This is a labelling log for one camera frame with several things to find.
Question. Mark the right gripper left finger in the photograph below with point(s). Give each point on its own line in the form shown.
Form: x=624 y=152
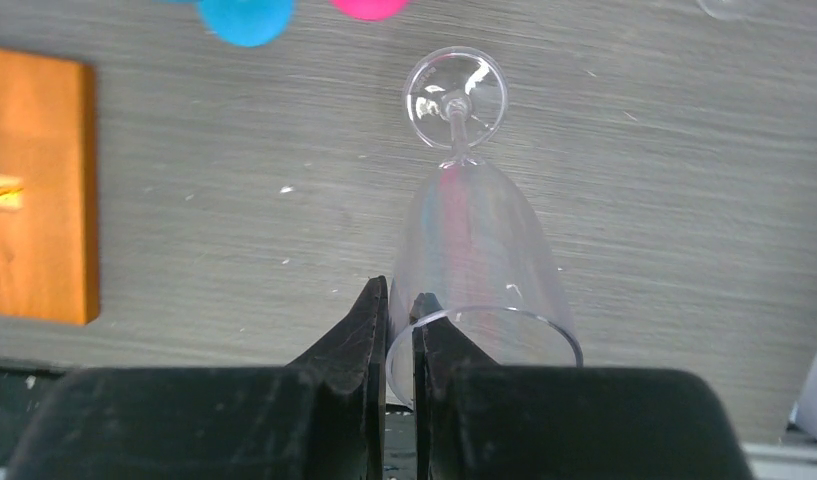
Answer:
x=319 y=417

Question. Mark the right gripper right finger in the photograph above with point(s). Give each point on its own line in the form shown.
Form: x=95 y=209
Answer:
x=478 y=419

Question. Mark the clear wine glass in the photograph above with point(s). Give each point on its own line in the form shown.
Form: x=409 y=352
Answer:
x=473 y=254

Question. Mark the blue wine glass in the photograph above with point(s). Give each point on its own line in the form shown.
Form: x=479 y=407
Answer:
x=246 y=23

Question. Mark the pink wine glass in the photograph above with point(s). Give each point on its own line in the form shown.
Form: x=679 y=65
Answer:
x=370 y=10

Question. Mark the orange wooden rack base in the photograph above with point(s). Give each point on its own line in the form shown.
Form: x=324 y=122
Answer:
x=49 y=249

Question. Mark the gold wire glass rack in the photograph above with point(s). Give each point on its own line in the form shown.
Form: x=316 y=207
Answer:
x=11 y=193

